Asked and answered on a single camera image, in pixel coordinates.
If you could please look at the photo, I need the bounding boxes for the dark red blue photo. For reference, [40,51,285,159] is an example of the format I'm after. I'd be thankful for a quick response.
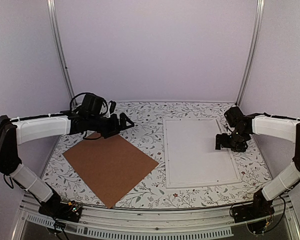
[166,119,237,184]

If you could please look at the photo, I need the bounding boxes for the left aluminium corner post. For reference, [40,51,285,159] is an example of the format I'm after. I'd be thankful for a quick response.
[46,0,75,99]

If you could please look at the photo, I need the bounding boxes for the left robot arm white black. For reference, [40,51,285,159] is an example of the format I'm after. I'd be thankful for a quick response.
[0,92,135,217]

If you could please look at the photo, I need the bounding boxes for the right aluminium corner post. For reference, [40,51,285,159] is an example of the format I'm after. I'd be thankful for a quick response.
[235,0,265,106]

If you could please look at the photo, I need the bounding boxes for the brown cardboard backing board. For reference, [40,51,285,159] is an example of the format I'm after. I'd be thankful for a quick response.
[63,135,158,209]

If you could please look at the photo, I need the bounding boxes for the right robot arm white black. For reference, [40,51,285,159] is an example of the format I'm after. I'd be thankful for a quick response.
[215,107,300,218]

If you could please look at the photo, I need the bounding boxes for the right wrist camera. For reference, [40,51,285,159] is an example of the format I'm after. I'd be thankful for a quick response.
[224,106,245,128]

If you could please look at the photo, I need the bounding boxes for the floral patterned table cover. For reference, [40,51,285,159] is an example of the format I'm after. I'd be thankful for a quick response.
[42,102,272,209]

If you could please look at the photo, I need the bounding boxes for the aluminium corner post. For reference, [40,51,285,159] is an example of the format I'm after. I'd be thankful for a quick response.
[46,0,75,99]
[235,0,265,106]

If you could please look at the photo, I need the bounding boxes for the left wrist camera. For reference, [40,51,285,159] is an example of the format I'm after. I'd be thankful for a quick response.
[105,100,117,118]

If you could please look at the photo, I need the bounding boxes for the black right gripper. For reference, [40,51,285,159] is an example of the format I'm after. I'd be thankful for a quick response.
[216,128,249,153]

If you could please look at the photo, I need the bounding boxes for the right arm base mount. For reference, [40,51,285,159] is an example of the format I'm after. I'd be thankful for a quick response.
[229,188,287,236]

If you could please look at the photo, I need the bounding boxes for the aluminium front rail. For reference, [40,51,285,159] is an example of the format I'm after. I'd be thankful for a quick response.
[12,195,300,240]

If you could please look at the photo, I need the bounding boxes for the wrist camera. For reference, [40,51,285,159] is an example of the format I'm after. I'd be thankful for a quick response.
[224,106,245,128]
[105,100,117,118]

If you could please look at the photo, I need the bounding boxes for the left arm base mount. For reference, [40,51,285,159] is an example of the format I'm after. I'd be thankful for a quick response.
[38,186,82,223]

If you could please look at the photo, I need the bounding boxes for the white picture frame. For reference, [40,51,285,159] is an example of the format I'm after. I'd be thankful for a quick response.
[162,117,243,189]

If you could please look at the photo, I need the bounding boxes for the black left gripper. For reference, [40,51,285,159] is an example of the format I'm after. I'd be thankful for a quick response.
[88,112,135,140]

